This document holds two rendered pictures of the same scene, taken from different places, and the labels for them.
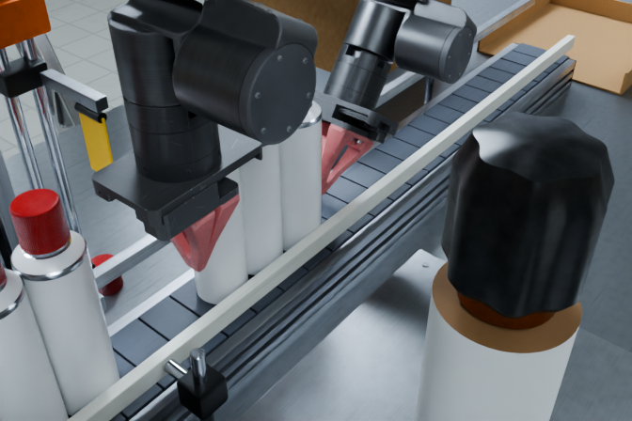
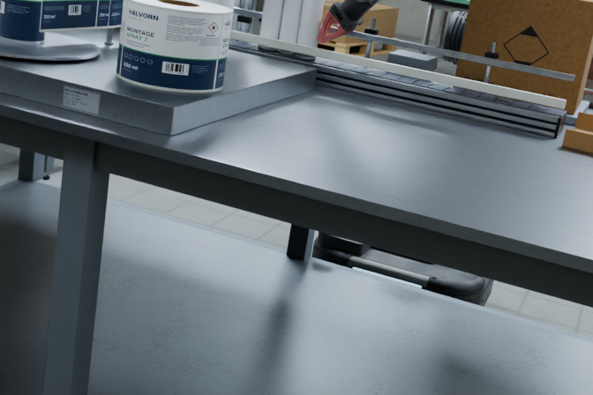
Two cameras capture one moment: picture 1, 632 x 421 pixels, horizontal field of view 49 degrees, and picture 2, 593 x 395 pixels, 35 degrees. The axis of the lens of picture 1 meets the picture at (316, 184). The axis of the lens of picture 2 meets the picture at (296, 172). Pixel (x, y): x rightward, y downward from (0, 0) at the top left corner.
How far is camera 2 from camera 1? 2.14 m
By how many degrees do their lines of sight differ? 65
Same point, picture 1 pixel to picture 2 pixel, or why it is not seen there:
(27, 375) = not seen: outside the picture
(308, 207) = (301, 32)
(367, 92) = (347, 3)
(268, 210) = (285, 18)
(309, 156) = (306, 7)
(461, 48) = not seen: outside the picture
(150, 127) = not seen: outside the picture
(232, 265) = (264, 29)
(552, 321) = not seen: outside the picture
